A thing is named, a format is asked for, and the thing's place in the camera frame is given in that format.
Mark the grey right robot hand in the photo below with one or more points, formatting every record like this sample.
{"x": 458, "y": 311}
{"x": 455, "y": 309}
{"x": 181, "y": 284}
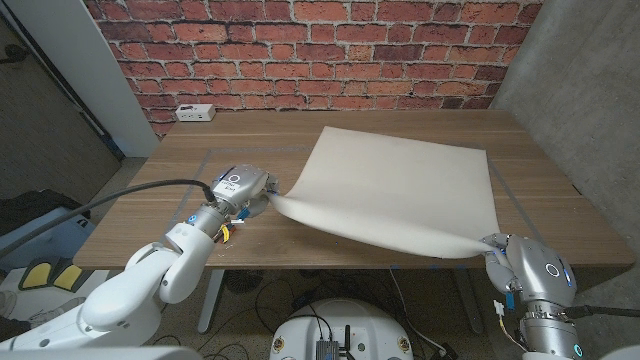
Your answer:
{"x": 540, "y": 275}

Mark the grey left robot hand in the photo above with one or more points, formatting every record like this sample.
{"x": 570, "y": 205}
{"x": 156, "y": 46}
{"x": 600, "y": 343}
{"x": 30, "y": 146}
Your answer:
{"x": 240, "y": 190}

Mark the cream memory foam sheet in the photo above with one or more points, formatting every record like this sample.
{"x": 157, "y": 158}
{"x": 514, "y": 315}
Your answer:
{"x": 395, "y": 195}

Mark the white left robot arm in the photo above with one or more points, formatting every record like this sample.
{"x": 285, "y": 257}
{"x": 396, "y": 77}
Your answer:
{"x": 130, "y": 295}

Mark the white table leg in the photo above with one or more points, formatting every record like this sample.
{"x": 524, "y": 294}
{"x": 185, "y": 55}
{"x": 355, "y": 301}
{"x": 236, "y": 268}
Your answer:
{"x": 470, "y": 305}
{"x": 211, "y": 305}

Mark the white power strip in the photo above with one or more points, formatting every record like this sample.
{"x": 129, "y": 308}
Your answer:
{"x": 195, "y": 113}

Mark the round black floor fan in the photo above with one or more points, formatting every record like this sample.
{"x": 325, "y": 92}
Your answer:
{"x": 242, "y": 280}

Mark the printed brick backdrop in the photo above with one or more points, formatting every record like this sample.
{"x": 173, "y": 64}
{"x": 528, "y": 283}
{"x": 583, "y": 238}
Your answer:
{"x": 310, "y": 50}

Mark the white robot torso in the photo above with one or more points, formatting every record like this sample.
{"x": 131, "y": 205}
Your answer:
{"x": 350, "y": 320}

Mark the grey box on torso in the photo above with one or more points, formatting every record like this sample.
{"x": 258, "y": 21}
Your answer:
{"x": 327, "y": 350}

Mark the blue storage bin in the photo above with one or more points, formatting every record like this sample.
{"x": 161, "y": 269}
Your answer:
{"x": 45, "y": 245}

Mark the black cloth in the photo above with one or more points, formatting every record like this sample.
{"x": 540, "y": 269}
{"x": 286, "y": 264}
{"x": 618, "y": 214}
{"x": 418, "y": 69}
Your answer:
{"x": 35, "y": 202}

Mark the yellow black foot pedal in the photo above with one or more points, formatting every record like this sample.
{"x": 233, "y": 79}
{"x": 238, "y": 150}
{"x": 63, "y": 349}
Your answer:
{"x": 37, "y": 275}

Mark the grey sneaker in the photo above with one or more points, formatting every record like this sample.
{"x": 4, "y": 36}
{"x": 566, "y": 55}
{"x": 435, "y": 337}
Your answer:
{"x": 7, "y": 302}

